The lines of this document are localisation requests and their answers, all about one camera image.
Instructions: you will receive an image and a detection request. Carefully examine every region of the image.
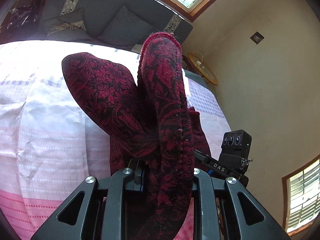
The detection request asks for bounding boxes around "dark grey upholstered headboard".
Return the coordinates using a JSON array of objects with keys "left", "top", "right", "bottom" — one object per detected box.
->
[{"left": 40, "top": 0, "right": 193, "bottom": 45}]

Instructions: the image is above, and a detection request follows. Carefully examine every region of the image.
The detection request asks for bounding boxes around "dark red floral garment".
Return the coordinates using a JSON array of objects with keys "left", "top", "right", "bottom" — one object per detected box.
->
[{"left": 62, "top": 32, "right": 210, "bottom": 239}]

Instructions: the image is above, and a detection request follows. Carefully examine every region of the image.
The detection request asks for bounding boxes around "dark grey square pillow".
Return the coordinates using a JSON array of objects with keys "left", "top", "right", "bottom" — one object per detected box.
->
[{"left": 98, "top": 6, "right": 153, "bottom": 49}]

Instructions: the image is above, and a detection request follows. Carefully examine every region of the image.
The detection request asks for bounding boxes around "dark glossy bag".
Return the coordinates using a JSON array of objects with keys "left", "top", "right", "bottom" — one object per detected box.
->
[{"left": 7, "top": 0, "right": 42, "bottom": 33}]

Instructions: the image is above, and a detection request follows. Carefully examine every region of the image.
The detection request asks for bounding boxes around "round wooden bedside table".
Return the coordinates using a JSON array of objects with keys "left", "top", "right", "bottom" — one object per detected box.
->
[{"left": 187, "top": 51, "right": 219, "bottom": 86}]

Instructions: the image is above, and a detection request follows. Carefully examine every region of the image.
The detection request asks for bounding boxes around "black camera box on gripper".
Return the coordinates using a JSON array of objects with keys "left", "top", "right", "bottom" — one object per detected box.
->
[{"left": 219, "top": 129, "right": 252, "bottom": 173}]

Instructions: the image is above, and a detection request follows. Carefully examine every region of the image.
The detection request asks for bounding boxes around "pink checked bed sheet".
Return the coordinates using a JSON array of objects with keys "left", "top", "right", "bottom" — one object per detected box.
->
[{"left": 0, "top": 39, "right": 232, "bottom": 240}]

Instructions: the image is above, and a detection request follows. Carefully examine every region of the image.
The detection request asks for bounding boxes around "white cable on table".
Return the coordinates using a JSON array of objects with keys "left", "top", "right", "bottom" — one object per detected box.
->
[{"left": 191, "top": 50, "right": 203, "bottom": 66}]

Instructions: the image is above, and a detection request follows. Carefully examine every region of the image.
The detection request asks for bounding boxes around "wooden framed side window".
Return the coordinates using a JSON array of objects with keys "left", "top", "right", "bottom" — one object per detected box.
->
[{"left": 282, "top": 157, "right": 319, "bottom": 236}]

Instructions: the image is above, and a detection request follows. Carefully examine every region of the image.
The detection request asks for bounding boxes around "dark wall switch plate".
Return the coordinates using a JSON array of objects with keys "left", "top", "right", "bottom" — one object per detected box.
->
[{"left": 250, "top": 31, "right": 264, "bottom": 44}]

